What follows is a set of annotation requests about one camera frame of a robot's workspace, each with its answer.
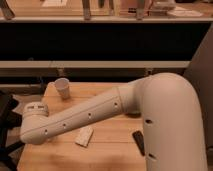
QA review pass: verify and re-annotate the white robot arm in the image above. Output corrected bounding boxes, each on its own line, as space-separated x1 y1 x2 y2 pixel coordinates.
20 73 208 171

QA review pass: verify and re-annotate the green bowl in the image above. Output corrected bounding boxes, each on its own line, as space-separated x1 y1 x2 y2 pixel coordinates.
127 111 141 117

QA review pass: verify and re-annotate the white paper cup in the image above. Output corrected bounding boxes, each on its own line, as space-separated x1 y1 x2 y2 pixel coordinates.
54 78 70 100

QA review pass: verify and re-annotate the white sponge block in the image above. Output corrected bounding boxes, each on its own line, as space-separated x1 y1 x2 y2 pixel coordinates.
75 126 93 147

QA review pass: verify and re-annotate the black remote control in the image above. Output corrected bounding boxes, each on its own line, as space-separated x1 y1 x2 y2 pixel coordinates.
132 131 145 156

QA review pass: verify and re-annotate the black office chair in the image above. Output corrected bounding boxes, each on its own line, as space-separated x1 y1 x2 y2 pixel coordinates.
0 91 24 171

